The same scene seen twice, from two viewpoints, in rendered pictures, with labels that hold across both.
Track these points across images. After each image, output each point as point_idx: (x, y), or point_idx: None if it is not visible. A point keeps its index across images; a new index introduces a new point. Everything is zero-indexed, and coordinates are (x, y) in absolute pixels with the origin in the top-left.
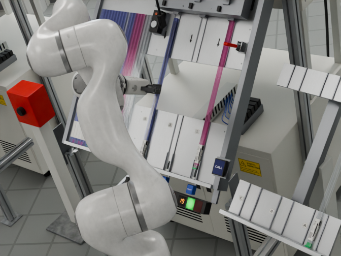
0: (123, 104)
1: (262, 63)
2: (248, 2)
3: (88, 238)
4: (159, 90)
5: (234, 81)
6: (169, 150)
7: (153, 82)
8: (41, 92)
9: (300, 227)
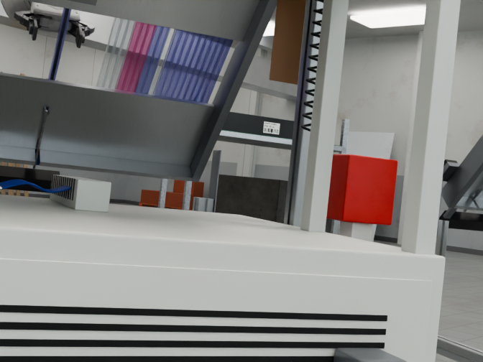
0: (1, 0)
1: (124, 225)
2: None
3: None
4: (29, 31)
5: (129, 217)
6: None
7: (292, 213)
8: (342, 164)
9: None
